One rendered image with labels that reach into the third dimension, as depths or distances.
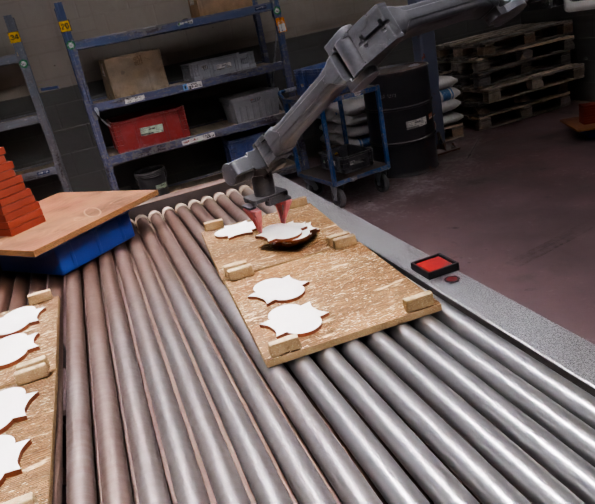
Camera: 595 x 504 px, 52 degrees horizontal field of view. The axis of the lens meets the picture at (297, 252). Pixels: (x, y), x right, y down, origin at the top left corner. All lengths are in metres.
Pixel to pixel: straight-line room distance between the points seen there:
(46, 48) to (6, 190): 4.21
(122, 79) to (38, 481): 4.76
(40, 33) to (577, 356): 5.58
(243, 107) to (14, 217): 3.95
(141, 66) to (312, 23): 1.95
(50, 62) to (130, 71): 0.87
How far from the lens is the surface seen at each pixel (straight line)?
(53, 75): 6.12
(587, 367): 1.03
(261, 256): 1.54
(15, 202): 1.98
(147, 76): 5.60
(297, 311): 1.21
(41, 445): 1.09
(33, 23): 6.13
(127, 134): 5.52
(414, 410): 0.94
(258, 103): 5.76
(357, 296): 1.24
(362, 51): 1.20
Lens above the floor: 1.49
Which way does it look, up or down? 21 degrees down
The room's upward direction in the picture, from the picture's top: 12 degrees counter-clockwise
